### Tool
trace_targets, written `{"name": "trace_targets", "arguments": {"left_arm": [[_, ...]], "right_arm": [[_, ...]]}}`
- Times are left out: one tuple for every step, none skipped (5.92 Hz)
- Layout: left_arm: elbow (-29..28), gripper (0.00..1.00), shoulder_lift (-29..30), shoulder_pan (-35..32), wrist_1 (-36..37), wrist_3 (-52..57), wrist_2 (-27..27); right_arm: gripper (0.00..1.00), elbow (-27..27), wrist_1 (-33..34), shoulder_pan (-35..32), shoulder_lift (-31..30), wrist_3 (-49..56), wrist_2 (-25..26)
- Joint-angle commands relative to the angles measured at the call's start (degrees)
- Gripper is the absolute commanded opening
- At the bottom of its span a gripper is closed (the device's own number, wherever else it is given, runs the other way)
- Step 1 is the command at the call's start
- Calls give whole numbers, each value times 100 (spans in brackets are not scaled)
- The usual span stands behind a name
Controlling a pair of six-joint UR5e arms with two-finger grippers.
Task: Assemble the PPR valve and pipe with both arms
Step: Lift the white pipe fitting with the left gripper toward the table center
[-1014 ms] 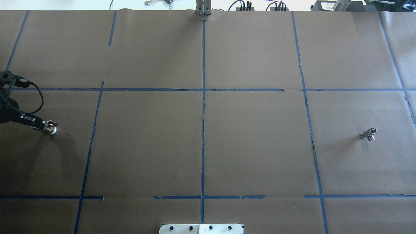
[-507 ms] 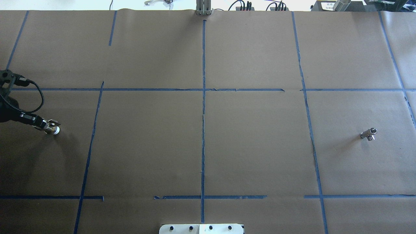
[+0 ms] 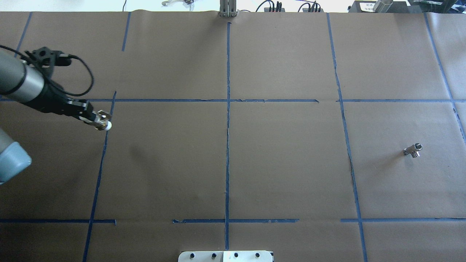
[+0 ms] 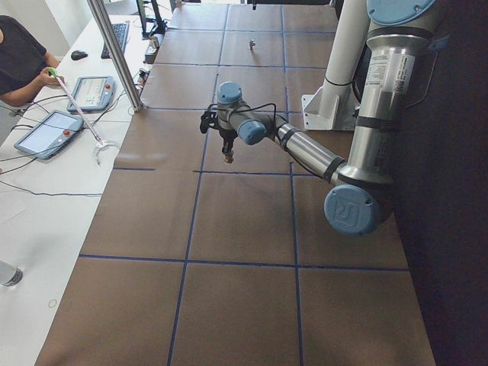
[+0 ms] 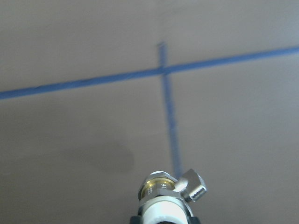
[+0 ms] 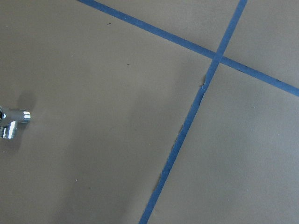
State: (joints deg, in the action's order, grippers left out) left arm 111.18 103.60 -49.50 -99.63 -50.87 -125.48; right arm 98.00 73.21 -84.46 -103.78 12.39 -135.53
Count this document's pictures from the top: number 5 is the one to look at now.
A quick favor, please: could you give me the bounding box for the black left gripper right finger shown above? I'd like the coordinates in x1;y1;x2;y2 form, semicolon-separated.
186;211;201;224

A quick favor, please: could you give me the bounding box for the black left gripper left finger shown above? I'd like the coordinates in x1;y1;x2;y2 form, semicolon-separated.
129;212;143;224

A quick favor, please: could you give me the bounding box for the white PPR brass valve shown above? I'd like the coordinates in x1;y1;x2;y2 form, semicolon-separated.
138;169;207;224

